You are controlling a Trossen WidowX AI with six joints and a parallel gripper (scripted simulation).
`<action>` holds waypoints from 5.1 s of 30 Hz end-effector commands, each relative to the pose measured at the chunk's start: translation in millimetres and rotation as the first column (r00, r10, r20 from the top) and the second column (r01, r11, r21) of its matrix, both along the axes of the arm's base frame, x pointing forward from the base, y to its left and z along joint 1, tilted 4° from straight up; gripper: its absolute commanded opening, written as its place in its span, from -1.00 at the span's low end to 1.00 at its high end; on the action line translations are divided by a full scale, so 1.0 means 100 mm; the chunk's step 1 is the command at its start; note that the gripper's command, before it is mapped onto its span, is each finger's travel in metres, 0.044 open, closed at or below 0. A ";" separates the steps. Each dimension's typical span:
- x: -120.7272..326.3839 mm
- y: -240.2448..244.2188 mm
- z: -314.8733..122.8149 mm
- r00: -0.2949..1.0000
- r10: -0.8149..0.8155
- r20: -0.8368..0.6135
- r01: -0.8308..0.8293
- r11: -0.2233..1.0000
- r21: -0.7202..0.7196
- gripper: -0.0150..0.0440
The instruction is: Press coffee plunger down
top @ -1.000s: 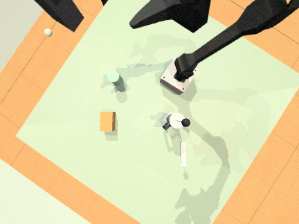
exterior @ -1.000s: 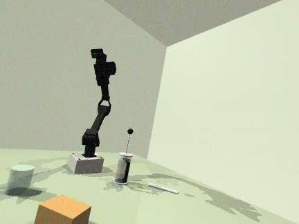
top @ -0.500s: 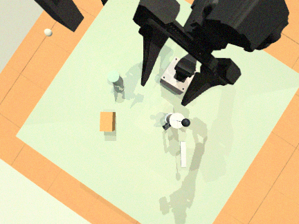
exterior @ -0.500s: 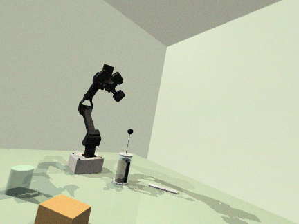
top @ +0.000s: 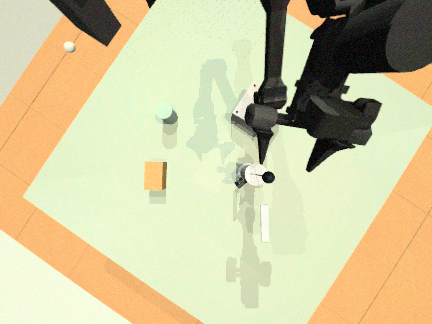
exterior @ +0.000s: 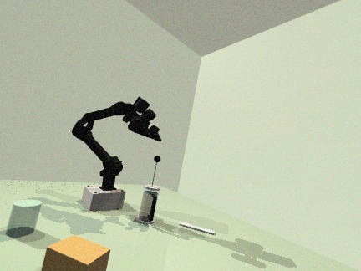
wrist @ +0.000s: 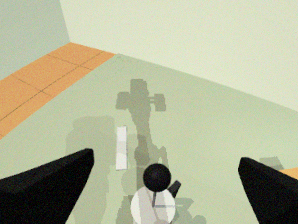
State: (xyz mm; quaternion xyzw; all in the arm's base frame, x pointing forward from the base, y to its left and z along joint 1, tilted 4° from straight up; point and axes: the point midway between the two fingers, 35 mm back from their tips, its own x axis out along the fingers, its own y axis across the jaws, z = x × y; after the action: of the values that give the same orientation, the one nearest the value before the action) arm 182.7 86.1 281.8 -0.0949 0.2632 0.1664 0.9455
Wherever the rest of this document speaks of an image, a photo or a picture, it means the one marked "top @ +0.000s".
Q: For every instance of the orange-topped brown box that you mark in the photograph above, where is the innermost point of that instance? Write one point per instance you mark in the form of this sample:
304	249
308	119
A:
155	175

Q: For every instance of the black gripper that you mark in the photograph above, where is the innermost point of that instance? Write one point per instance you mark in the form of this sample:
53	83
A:
262	118

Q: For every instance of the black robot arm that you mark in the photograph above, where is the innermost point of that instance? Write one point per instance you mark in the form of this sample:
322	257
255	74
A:
375	36

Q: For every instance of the white coffee press with black knob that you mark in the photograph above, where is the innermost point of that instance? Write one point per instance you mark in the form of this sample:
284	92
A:
255	174

